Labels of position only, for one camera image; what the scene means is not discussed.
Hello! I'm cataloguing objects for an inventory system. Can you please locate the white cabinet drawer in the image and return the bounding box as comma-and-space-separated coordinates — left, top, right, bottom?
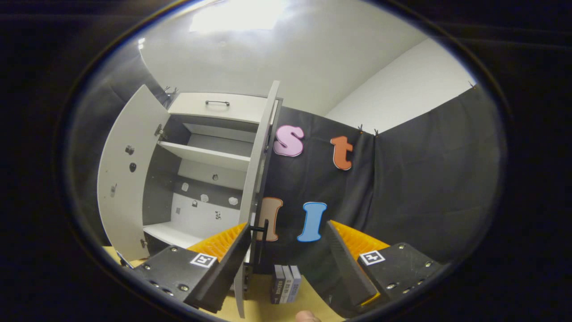
168, 93, 278, 125

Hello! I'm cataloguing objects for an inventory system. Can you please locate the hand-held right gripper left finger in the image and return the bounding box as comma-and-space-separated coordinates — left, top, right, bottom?
132, 222, 252, 314

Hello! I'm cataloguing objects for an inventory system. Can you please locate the grey small box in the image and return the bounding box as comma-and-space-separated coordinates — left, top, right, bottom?
282, 265, 294, 304

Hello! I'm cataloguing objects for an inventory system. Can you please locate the light blue small box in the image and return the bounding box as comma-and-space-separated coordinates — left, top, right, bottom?
290, 265, 303, 302

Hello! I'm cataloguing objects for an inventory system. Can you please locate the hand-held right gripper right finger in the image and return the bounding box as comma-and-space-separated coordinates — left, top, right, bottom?
325, 220, 452, 312

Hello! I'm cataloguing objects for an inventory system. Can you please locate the white and grey cabinet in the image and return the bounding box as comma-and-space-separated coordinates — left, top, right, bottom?
142, 92, 280, 269

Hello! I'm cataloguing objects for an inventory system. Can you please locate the dark blue small box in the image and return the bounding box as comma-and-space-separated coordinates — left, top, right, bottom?
270, 265, 285, 305

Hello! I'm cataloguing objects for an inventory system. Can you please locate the black door handle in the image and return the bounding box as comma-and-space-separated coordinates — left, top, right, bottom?
249, 219, 269, 255

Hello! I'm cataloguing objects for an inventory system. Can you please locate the white cabinet shelf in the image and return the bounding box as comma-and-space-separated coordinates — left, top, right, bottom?
157, 141, 252, 172

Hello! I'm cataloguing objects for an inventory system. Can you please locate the white cabinet door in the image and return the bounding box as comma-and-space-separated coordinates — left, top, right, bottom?
97, 84, 171, 264
232, 80, 284, 319

